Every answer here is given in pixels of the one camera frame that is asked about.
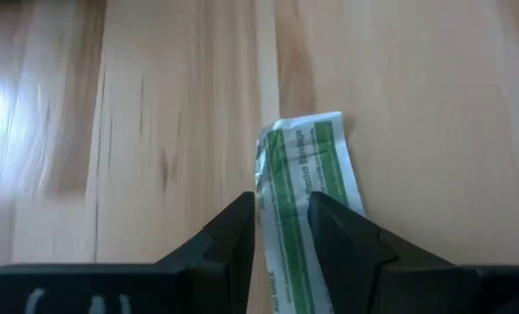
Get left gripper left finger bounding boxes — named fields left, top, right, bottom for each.
left=156, top=191, right=256, bottom=314

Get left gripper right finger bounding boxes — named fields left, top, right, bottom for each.
left=307, top=191, right=478, bottom=314

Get green striped bandage wrapper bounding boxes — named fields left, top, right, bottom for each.
left=254, top=111, right=367, bottom=314

